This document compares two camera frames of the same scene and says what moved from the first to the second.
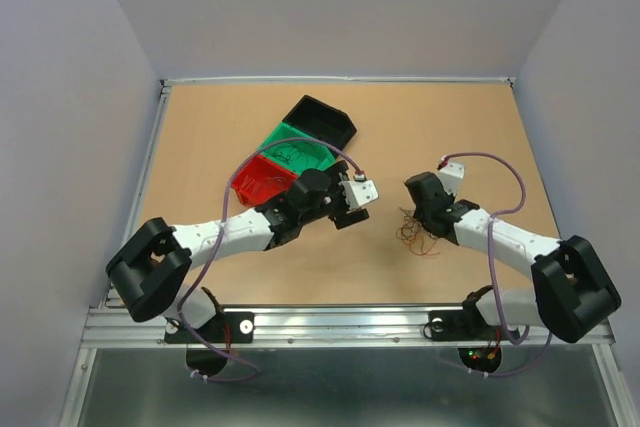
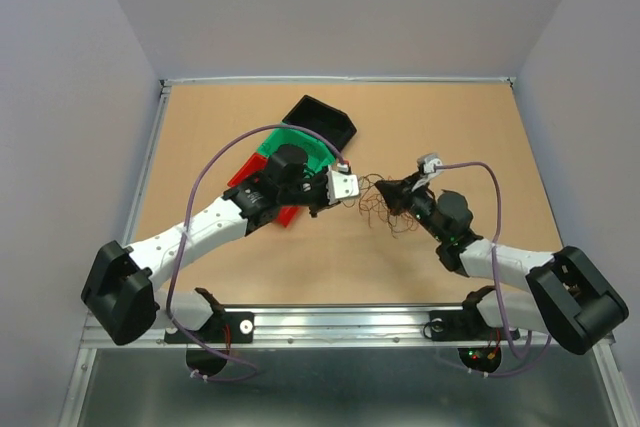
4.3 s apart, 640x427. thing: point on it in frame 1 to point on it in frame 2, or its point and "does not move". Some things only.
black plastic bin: x=321 y=121 does not move
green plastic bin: x=295 y=155 does not move
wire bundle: x=416 y=236 to x=372 y=204
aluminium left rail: x=109 y=298 does not move
